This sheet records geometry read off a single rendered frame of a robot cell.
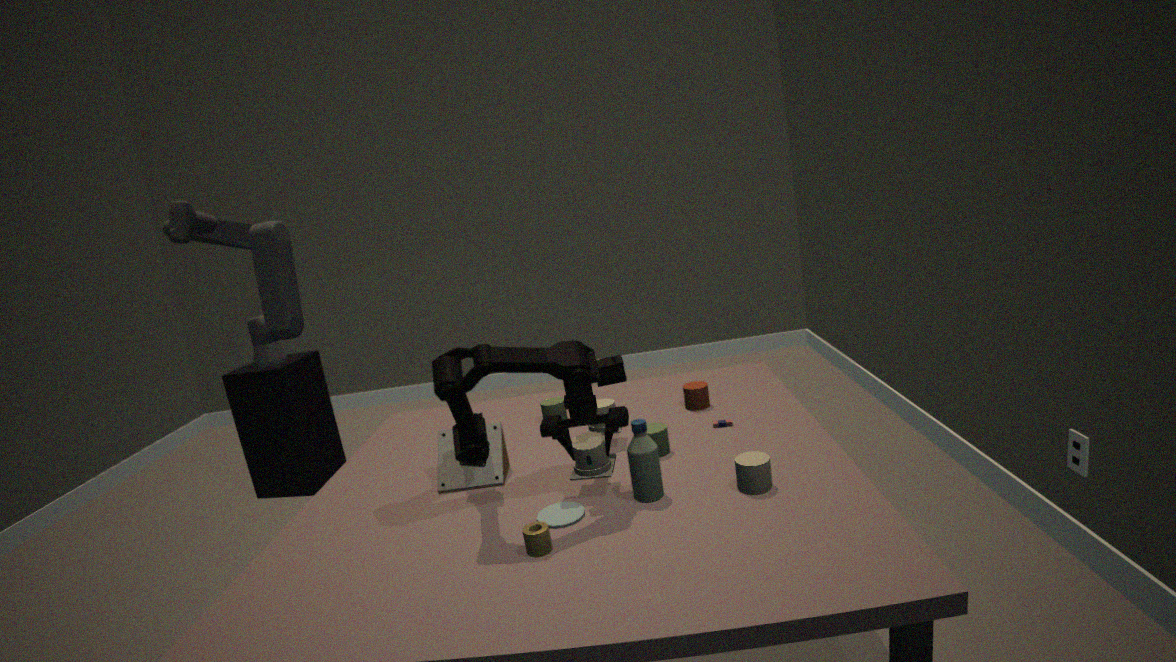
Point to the brown cylinder with orange top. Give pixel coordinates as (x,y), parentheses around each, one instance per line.
(696,396)

